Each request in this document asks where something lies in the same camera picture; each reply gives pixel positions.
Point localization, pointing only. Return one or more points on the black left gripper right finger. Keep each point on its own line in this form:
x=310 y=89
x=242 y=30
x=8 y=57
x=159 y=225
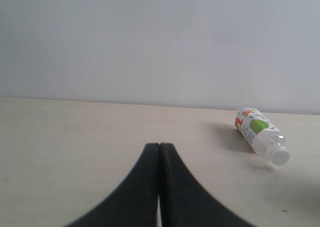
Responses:
x=183 y=201

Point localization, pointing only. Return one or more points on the white bottle green apple label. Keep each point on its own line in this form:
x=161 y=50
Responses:
x=263 y=136

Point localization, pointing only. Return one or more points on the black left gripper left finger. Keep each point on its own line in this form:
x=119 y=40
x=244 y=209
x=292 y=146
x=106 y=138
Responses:
x=134 y=202

